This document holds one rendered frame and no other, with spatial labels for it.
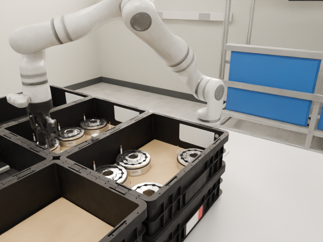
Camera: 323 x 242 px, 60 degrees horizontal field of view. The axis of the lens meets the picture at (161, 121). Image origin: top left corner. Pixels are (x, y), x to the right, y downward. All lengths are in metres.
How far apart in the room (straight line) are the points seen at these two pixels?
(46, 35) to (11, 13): 3.21
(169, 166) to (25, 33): 0.54
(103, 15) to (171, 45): 0.20
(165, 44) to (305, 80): 1.83
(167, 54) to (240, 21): 2.71
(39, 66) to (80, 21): 0.18
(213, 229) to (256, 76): 1.91
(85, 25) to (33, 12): 3.38
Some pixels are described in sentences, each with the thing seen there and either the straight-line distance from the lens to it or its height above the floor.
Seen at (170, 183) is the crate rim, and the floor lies 0.93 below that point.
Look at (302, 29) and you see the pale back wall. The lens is 3.36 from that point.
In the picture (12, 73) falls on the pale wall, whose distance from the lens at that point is 4.04.
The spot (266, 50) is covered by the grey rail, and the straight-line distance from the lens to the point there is 2.54.
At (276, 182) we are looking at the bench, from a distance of 1.10.
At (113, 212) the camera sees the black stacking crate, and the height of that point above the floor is 0.87.
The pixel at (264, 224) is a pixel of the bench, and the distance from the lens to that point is 0.91.
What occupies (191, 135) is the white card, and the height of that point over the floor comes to 0.89.
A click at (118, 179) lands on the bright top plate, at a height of 0.86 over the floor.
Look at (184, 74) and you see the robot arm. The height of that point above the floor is 1.07.
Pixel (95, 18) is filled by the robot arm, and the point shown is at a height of 1.25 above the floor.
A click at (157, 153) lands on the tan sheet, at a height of 0.83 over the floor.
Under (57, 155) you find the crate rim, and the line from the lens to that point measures 0.77.
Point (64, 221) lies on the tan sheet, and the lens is 0.71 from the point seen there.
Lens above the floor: 1.29
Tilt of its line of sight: 23 degrees down
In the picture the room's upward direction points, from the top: straight up
